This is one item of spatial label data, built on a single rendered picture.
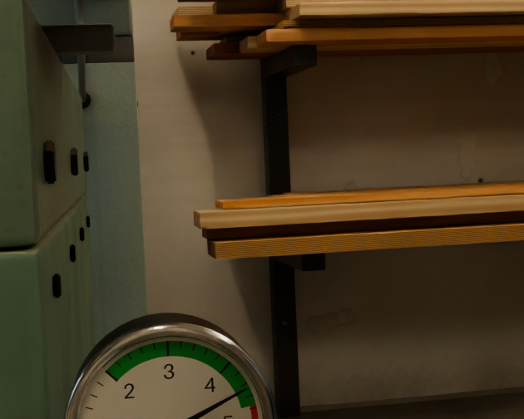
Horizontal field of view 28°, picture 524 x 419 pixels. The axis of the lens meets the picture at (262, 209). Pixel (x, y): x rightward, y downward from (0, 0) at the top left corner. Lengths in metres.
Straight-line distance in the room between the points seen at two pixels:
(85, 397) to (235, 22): 2.28
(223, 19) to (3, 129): 2.20
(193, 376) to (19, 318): 0.08
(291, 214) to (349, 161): 0.57
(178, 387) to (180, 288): 2.62
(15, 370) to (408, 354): 2.76
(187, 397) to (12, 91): 0.13
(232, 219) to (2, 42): 2.09
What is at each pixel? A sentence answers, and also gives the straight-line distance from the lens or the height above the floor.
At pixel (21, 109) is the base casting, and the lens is 0.37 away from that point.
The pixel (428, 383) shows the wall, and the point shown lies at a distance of 3.14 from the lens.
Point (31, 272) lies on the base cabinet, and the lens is 0.37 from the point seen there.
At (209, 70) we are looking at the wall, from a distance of 2.93.
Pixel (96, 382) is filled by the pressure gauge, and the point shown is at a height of 0.68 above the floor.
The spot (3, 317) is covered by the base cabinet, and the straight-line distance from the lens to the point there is 0.37.
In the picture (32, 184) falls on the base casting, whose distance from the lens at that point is 0.37.
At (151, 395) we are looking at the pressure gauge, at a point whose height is 0.67.
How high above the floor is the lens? 0.74
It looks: 3 degrees down
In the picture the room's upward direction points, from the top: 3 degrees counter-clockwise
